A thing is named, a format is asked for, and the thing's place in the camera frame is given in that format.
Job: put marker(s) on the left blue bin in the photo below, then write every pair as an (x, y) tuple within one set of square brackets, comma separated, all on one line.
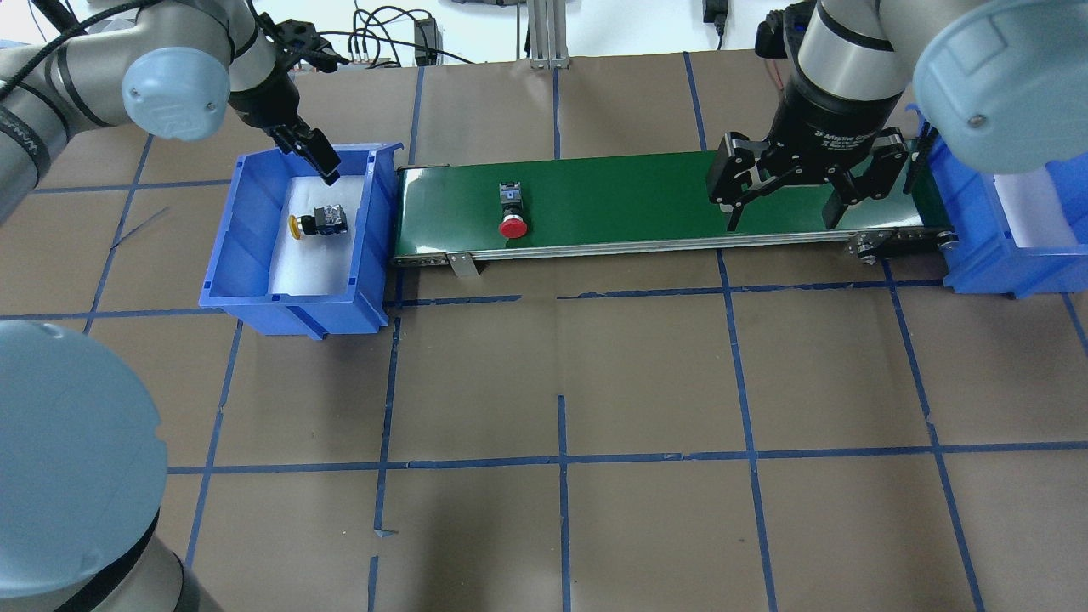
[(237, 277)]

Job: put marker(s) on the white foam pad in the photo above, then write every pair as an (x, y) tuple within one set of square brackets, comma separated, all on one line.
[(316, 265), (1033, 210)]

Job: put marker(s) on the right blue bin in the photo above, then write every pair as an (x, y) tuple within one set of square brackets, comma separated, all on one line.
[(986, 259)]

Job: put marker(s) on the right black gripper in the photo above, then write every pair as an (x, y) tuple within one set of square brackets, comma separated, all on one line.
[(826, 115)]

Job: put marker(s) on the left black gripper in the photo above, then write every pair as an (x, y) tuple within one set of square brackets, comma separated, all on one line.
[(261, 103)]

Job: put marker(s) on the blue bin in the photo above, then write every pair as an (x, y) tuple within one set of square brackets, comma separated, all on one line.
[(986, 259), (237, 277)]

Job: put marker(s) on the green conveyor belt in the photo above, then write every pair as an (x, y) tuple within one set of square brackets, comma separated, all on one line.
[(610, 205)]

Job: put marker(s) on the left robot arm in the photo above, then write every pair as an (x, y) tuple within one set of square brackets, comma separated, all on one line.
[(84, 470)]

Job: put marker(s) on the red push button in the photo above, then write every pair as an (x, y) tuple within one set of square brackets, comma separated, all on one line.
[(513, 225)]

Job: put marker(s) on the yellow push button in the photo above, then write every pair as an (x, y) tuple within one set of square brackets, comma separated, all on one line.
[(323, 221)]

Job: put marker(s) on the white foam pad right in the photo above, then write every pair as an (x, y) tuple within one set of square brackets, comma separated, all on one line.
[(1033, 210)]

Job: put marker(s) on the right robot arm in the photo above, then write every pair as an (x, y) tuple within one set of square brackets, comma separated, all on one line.
[(1001, 82)]

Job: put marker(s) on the black power adapter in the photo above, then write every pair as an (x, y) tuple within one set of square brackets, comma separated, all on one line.
[(426, 38)]

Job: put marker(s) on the aluminium frame post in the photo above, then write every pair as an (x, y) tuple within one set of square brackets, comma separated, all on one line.
[(547, 35)]

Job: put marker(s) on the white foam pad left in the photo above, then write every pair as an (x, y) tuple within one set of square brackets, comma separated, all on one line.
[(316, 265)]

